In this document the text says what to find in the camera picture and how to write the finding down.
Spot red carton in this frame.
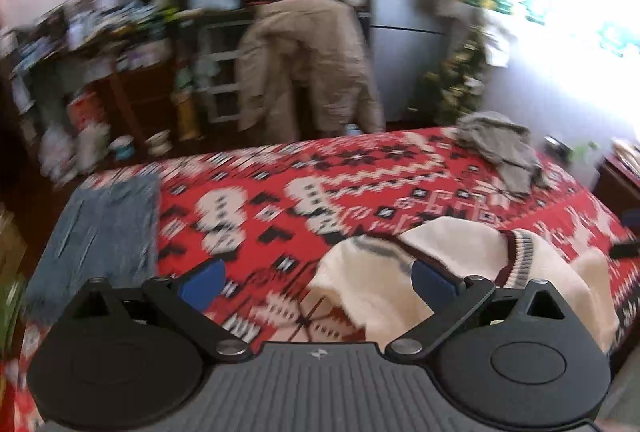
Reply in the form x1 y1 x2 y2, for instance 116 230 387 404
67 92 102 129

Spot red patterned blanket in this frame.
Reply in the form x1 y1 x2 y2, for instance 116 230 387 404
0 124 640 432

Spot green plant sprig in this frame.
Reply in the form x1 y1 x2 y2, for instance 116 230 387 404
570 141 599 161

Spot wooden nightstand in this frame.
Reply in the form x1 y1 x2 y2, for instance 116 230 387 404
595 152 640 234

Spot white sack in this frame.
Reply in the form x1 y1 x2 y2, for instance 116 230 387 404
75 122 112 174

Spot yellow paper bag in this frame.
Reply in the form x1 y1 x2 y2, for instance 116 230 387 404
175 92 201 142

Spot folded blue jeans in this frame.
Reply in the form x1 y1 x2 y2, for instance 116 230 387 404
22 173 162 324

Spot beige jacket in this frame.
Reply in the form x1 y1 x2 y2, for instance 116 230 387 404
235 0 387 144

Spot white knit vest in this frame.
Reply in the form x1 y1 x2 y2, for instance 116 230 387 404
307 216 622 354

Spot grey shirt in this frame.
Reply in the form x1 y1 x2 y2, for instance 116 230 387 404
452 111 549 199

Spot wooden drawer cabinet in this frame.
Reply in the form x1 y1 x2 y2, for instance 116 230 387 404
95 61 177 149

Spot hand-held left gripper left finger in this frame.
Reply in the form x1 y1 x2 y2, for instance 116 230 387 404
69 259 254 364

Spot black desk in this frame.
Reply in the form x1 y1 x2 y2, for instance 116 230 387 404
170 1 375 133

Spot silver refrigerator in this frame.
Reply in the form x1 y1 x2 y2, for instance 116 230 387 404
370 0 452 124

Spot small Christmas tree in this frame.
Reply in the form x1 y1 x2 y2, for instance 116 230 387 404
422 37 489 126

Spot blue pet bowl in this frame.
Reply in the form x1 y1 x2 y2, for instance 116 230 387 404
112 136 135 162

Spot white plastic drawer unit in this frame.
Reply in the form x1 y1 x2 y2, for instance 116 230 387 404
197 19 252 124

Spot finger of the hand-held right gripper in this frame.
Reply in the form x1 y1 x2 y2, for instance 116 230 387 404
610 239 640 261

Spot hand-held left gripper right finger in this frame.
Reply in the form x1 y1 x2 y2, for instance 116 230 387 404
385 258 572 361

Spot white pet bowl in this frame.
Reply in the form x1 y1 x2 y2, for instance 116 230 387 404
145 129 174 157

